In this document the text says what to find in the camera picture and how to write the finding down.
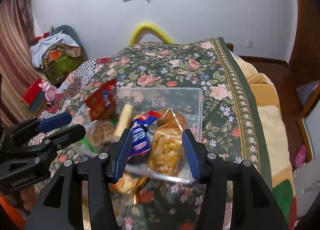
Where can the white cabinet with hearts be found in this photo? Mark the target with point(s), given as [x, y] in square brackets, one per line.
[306, 178]

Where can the floral green bedspread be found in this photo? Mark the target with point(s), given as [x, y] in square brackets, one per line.
[231, 126]

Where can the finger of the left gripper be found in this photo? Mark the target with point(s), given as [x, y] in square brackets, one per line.
[66, 137]
[47, 125]

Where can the striped pink curtain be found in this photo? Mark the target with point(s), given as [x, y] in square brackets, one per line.
[17, 36]

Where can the blue snack packet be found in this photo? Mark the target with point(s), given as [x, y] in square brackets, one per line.
[139, 127]

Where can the pink plush toy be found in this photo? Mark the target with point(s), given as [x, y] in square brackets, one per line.
[49, 90]

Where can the beige fleece blanket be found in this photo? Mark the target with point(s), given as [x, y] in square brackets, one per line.
[268, 104]

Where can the orange snack in bin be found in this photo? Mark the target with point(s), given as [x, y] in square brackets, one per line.
[172, 119]

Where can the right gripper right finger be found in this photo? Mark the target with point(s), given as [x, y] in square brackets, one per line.
[196, 155]

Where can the green-label snack packet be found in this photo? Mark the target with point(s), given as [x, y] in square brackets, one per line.
[99, 133]

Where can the clear plastic storage bin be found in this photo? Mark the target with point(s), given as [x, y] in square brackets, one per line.
[188, 101]

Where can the yellow puffed snack bag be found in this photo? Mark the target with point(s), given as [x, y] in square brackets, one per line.
[166, 151]

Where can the patchwork checkered quilt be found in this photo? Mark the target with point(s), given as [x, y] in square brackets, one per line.
[74, 83]

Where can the red snack bag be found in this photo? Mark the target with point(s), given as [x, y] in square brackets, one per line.
[102, 103]

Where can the brown wooden door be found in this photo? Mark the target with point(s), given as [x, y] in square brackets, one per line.
[304, 62]

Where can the yellow curved bed rail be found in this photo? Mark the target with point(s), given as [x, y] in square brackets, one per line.
[149, 28]

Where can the pile of clothes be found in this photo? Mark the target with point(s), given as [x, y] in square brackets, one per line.
[57, 53]

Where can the person's left hand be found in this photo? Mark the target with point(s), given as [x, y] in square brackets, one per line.
[28, 197]

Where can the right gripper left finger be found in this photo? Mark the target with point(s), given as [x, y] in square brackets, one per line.
[119, 154]

